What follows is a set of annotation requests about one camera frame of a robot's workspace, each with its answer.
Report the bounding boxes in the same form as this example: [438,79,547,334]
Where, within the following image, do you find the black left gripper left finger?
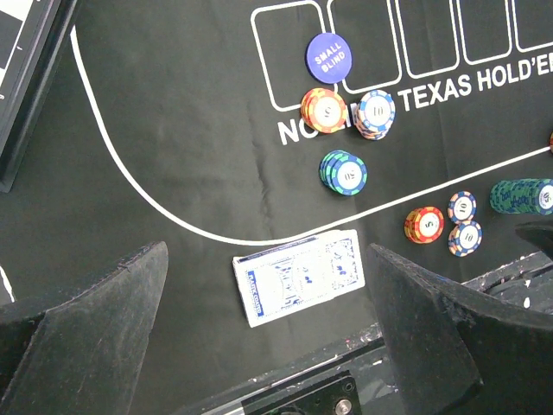
[1,241,168,414]

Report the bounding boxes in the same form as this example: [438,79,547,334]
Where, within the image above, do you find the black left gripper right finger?
[367,244,552,414]

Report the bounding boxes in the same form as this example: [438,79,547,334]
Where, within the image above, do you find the pink chip front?
[448,220,483,258]

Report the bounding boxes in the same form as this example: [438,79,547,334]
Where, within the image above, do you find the orange poker chip stack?
[404,206,444,244]

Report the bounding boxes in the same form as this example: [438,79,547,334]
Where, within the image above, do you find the green poker chip stack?
[489,178,552,215]

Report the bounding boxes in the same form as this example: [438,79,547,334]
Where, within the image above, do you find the green chips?
[319,150,368,196]

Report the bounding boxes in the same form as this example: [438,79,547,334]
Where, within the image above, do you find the pink chips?
[353,89,396,141]

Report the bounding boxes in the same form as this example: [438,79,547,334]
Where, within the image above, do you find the blue small blind button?
[305,33,353,84]

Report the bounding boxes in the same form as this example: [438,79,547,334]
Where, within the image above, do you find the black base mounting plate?
[189,220,553,415]

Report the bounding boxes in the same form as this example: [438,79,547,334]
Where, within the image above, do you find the blue playing card deck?
[232,229,365,328]

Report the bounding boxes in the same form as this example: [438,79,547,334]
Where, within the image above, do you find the black poker table mat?
[1,1,552,414]

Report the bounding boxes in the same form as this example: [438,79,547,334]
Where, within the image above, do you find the black white chess board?
[1,0,80,193]

